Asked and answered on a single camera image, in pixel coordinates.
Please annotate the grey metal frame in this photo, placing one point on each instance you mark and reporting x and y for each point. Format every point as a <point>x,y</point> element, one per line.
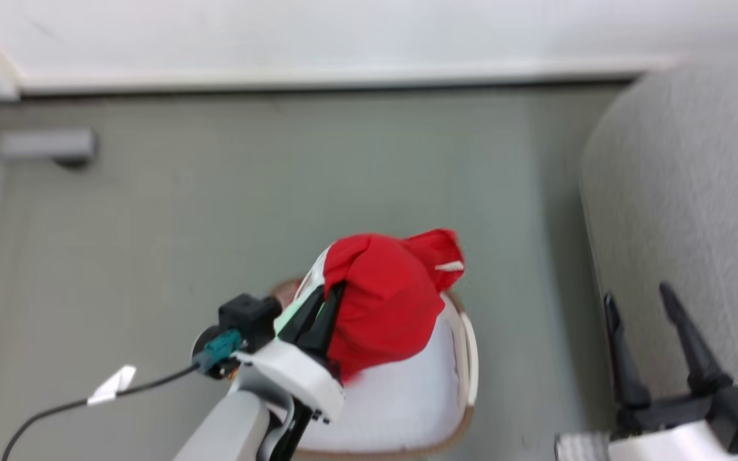
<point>42,144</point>

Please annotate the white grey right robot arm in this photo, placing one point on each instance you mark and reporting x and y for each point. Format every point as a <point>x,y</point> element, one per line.
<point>580,448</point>

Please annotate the red and white garment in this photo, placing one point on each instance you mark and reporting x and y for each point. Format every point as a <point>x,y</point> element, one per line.
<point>382,301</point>

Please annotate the white laundry basket brown rim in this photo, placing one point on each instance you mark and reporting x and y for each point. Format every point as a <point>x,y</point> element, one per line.
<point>469,358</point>

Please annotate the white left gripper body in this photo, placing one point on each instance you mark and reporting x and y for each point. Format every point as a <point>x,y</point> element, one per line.
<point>292,374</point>

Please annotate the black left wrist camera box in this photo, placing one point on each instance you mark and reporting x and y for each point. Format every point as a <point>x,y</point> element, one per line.
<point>248,317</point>

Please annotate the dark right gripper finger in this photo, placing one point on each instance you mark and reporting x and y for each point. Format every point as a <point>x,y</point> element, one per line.
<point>622,365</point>
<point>689,346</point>

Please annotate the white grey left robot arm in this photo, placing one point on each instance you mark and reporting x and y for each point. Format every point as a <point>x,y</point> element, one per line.
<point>228,429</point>

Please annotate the white cloth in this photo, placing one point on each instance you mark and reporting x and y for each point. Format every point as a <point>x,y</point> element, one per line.
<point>401,400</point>

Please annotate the grey fabric sofa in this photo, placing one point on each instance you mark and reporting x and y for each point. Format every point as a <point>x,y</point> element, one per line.
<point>696,192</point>

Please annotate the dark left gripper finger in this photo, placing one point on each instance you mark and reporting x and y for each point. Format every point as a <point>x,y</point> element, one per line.
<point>329,326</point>
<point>305,319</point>

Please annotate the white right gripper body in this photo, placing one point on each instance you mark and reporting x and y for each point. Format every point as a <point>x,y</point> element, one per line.
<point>696,422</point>

